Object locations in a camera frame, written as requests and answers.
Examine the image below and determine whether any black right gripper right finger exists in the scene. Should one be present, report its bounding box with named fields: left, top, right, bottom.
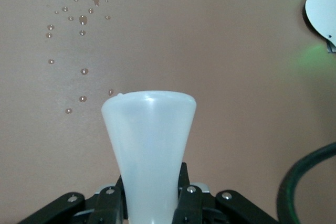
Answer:
left=173, top=162, right=279, bottom=224

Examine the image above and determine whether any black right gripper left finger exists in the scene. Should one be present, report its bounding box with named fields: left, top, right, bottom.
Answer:
left=19, top=176, right=129, bottom=224

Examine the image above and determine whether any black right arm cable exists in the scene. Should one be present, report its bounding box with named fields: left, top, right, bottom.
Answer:
left=277, top=141, right=336, bottom=224

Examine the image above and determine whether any translucent sauce bottle orange cap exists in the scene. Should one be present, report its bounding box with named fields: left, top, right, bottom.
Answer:
left=101, top=90, right=197, bottom=224

